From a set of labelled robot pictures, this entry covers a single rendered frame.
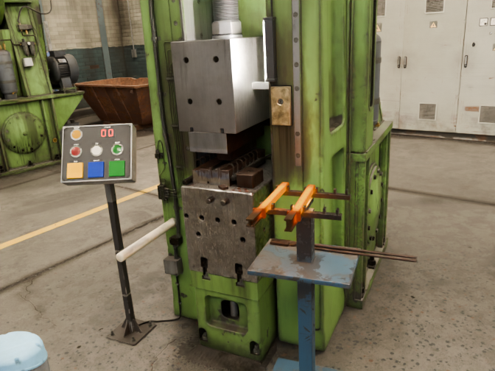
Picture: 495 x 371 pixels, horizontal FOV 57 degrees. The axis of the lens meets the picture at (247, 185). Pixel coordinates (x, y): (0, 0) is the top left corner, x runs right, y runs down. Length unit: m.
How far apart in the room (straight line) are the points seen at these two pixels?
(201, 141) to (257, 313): 0.87
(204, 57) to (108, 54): 9.57
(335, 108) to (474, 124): 4.78
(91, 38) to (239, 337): 9.59
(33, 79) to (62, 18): 4.37
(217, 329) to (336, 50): 1.53
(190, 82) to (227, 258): 0.83
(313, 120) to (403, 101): 5.21
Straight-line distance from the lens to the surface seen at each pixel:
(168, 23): 2.29
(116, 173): 2.23
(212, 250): 2.21
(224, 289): 2.29
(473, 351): 2.69
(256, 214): 1.58
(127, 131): 2.28
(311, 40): 1.99
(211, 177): 2.13
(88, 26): 11.30
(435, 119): 7.10
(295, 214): 1.55
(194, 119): 2.10
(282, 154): 2.10
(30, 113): 6.69
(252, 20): 2.45
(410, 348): 2.62
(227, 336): 2.45
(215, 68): 2.01
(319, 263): 1.84
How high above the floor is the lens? 1.58
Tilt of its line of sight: 18 degrees down
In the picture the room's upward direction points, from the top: 3 degrees counter-clockwise
